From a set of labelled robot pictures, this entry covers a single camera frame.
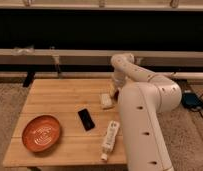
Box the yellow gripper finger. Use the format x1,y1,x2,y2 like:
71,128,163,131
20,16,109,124
109,83,117,97

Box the red chili pepper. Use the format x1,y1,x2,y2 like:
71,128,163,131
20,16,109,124
113,91,119,100

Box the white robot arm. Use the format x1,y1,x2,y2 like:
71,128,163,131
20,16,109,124
111,53,182,171

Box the white sponge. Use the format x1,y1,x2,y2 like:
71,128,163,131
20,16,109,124
100,93,113,109

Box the black smartphone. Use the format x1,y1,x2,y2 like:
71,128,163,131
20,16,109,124
78,109,95,131

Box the wooden table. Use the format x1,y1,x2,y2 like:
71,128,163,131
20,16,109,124
3,79,119,167

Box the blue foot pedal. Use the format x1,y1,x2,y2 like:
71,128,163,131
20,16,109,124
181,91,202,108

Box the orange patterned plate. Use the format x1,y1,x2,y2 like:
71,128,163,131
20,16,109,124
22,115,61,153

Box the black bracket foot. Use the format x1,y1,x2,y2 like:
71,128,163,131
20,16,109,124
23,72,35,87

